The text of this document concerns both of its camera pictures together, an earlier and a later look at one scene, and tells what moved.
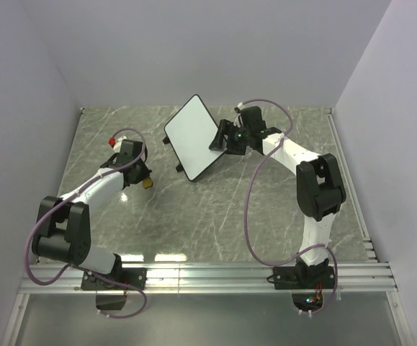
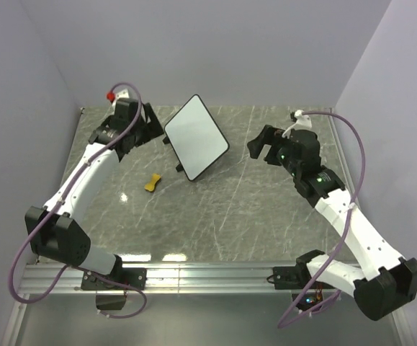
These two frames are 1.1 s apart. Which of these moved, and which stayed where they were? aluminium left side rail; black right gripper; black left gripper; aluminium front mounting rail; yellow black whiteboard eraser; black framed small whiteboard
Moved: black left gripper; yellow black whiteboard eraser; black right gripper
Stayed: aluminium front mounting rail; black framed small whiteboard; aluminium left side rail
